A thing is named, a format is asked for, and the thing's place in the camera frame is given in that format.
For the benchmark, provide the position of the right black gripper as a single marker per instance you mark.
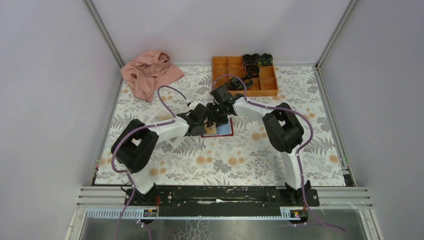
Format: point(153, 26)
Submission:
point(212, 118)

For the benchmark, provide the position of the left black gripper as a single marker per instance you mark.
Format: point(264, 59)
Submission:
point(201, 132)

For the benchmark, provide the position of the gold VIP card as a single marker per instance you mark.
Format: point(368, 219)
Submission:
point(210, 130)

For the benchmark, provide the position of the red card holder wallet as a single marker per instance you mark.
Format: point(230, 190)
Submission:
point(225, 130)

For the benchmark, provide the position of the white plastic card box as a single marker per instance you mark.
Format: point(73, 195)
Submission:
point(170, 130)

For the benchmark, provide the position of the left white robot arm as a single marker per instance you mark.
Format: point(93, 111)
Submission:
point(135, 145)

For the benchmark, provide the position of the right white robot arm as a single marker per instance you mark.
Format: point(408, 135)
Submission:
point(283, 129)

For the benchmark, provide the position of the camouflage rolled belt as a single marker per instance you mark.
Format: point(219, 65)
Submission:
point(239, 84)

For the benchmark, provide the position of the dark rolled belt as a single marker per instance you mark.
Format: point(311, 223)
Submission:
point(252, 70)

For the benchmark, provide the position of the orange compartment tray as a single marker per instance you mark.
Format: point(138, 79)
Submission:
point(225, 67)

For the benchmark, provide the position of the black rolled belt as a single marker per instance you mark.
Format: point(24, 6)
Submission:
point(250, 59)

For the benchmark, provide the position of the pink crumpled cloth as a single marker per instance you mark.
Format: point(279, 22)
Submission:
point(147, 72)

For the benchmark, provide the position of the green rolled belt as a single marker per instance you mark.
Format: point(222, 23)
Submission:
point(265, 60)

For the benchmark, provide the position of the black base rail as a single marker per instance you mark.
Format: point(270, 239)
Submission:
point(222, 201)

